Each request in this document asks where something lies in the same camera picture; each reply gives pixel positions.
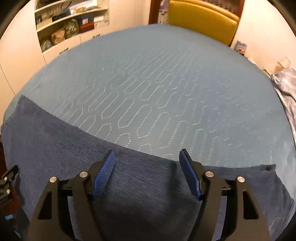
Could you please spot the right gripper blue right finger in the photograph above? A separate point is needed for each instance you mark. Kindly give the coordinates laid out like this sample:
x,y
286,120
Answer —
x,y
244,219

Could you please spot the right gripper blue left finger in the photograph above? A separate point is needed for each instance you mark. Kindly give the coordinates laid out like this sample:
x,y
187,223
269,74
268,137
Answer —
x,y
51,218

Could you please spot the dark blue denim jeans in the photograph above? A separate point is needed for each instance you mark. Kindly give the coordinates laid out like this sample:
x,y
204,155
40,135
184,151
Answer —
x,y
146,197

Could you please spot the grey star-patterned duvet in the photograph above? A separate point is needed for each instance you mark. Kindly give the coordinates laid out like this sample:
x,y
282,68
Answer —
x,y
284,85

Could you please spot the light blue quilted bedspread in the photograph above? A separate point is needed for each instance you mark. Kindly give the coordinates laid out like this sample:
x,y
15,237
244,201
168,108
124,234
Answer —
x,y
159,88

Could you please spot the small blue picture card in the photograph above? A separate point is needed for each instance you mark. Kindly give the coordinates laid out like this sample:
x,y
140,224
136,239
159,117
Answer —
x,y
240,48

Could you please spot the white built-in shelf unit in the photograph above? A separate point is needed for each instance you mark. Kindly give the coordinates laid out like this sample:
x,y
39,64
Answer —
x,y
62,25

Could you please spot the yellow padded chair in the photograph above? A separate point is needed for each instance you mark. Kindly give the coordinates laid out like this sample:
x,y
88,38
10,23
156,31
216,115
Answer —
x,y
205,18

